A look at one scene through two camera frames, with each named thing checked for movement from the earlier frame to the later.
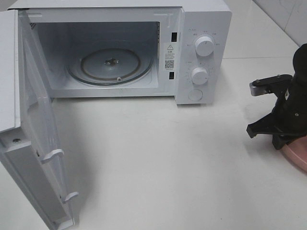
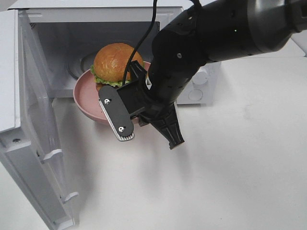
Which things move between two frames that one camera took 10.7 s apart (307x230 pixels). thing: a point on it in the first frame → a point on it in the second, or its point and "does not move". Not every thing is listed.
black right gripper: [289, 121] → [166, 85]
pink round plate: [296, 150] → [88, 97]
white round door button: [195, 95] does not move
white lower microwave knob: [199, 76] does not move
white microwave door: [29, 131] does not move
